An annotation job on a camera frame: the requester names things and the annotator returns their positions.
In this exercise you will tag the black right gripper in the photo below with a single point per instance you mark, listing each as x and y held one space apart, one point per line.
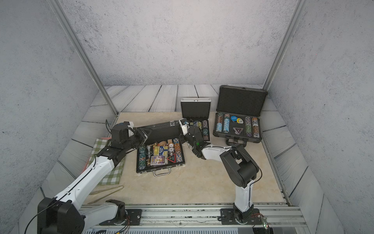
182 135

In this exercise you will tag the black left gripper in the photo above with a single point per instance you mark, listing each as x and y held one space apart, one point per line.
142 136

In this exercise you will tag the black carbon poker case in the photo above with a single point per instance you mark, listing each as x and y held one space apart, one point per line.
163 139

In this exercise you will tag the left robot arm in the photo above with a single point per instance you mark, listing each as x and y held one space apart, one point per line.
62 215

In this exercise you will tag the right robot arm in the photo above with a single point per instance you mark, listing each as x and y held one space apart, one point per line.
240 166

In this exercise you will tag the small silver poker case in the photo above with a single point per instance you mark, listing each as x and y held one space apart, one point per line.
196 111

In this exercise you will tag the large black poker case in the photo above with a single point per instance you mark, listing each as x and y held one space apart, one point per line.
242 102

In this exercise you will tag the purple playing card box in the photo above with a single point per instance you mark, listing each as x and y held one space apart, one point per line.
158 160

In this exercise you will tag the green checked cloth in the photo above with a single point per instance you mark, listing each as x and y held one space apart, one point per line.
114 176

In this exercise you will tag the triangular all-in button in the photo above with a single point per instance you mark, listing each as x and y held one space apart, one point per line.
237 130

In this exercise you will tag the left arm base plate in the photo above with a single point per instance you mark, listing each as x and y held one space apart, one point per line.
130 217

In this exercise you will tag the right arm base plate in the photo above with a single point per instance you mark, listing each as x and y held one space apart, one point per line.
235 216

